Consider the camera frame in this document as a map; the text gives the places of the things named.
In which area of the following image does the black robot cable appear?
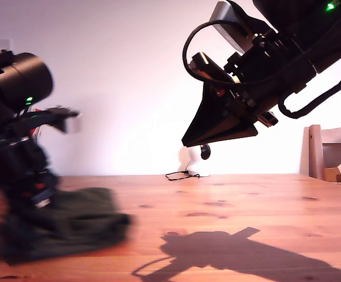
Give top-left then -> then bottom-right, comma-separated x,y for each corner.
182,20 -> 279,86
277,54 -> 341,120

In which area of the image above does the olive green underwear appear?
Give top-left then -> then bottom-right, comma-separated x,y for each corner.
0,187 -> 131,262

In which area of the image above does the wooden chair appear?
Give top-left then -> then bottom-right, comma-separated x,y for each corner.
300,125 -> 341,182

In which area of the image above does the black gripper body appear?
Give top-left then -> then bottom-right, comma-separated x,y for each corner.
189,41 -> 318,129
0,140 -> 60,209

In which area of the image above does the brown cardboard box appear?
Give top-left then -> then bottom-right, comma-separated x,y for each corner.
324,167 -> 341,182

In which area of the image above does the black power cable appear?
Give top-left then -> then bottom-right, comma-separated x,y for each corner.
165,170 -> 202,182

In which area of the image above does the white security camera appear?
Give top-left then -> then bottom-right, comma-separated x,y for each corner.
179,143 -> 212,177

